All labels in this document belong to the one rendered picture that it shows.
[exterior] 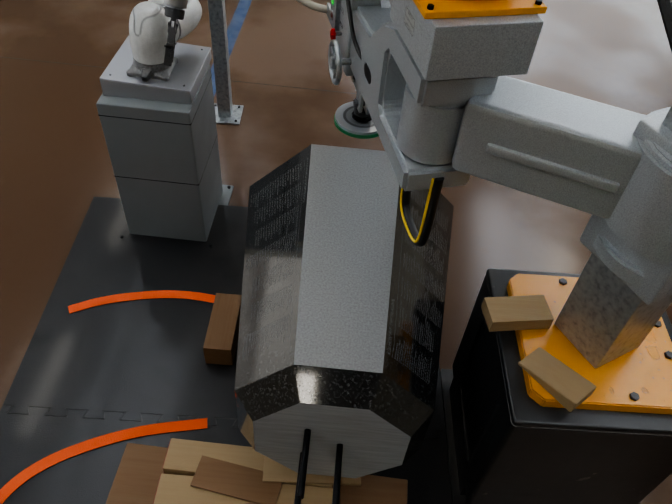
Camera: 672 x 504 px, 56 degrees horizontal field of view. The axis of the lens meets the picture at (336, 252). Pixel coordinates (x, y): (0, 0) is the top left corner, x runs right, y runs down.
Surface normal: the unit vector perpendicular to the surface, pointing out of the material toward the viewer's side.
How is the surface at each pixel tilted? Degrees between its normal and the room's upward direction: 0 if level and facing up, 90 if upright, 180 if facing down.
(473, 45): 90
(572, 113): 0
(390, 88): 90
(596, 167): 90
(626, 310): 90
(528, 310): 0
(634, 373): 0
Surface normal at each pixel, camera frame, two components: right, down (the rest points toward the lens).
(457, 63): 0.21, 0.73
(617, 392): 0.06, -0.68
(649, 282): -0.88, 0.31
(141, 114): -0.09, 0.73
